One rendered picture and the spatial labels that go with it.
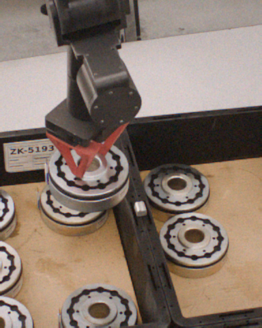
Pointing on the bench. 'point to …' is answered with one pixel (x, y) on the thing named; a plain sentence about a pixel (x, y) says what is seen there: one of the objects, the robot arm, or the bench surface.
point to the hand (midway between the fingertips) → (89, 160)
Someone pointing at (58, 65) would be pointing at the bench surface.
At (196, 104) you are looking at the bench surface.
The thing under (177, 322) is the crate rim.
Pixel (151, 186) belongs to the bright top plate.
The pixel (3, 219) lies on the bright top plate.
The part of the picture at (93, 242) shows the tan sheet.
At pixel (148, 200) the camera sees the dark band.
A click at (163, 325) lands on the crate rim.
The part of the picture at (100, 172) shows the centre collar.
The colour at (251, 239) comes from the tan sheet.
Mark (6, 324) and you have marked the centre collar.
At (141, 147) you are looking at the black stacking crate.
